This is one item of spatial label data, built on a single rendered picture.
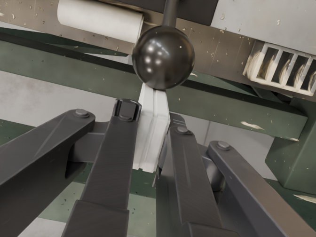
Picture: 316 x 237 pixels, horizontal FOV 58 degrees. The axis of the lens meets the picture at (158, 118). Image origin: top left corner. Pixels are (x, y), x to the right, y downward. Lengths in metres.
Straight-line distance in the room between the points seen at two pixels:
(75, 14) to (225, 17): 0.14
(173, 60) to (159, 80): 0.01
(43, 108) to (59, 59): 2.46
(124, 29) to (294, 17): 0.16
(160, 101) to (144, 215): 0.21
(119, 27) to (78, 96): 2.63
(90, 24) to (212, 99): 0.19
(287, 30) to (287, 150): 0.22
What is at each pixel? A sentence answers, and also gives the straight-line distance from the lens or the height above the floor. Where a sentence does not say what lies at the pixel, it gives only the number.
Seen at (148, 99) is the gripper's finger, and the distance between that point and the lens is 0.15.
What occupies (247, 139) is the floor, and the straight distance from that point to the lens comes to 1.90.
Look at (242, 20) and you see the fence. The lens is 0.29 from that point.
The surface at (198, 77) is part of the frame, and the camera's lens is 1.07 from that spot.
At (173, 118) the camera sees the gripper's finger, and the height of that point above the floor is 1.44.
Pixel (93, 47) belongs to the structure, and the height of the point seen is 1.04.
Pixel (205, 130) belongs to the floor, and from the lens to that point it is 2.13.
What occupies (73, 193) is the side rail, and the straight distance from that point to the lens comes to 0.34.
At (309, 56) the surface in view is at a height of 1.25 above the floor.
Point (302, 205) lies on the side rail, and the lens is 0.45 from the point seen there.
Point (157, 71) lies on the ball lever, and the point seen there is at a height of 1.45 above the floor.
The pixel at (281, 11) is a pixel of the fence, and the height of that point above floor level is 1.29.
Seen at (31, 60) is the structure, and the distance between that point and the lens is 0.40.
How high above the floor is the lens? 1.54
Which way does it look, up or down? 37 degrees down
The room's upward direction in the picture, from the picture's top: 91 degrees counter-clockwise
